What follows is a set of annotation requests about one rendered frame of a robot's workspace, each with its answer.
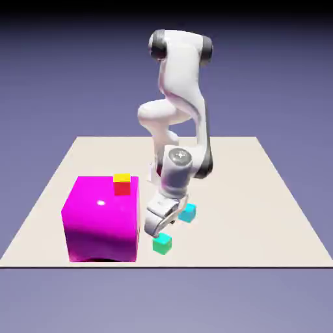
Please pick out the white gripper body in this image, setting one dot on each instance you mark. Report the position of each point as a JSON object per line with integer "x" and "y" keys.
{"x": 154, "y": 224}

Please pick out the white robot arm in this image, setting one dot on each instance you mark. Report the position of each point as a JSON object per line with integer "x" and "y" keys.
{"x": 182, "y": 78}

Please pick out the small green cube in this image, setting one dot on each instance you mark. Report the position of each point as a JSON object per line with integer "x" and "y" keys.
{"x": 161, "y": 245}

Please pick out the small cyan cube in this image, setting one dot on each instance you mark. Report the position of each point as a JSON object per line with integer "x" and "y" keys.
{"x": 187, "y": 213}

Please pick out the small orange cube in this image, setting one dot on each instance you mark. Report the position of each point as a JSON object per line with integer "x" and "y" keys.
{"x": 122, "y": 187}

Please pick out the large magenta box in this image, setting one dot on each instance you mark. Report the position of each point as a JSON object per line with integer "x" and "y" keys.
{"x": 101, "y": 221}

